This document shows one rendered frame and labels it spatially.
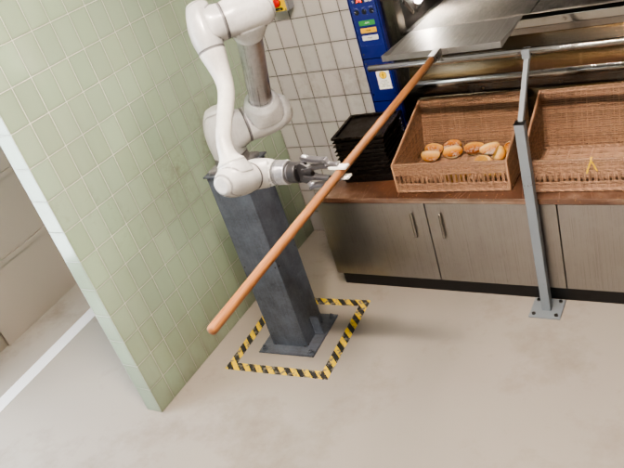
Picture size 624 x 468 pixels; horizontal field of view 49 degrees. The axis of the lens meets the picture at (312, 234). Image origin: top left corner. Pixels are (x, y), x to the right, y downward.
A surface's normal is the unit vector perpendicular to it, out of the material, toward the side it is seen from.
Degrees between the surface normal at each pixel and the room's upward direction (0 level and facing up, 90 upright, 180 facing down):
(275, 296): 90
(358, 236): 90
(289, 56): 90
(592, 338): 0
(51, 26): 90
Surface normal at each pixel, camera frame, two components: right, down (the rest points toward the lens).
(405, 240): -0.47, 0.56
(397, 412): -0.28, -0.83
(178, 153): 0.84, 0.03
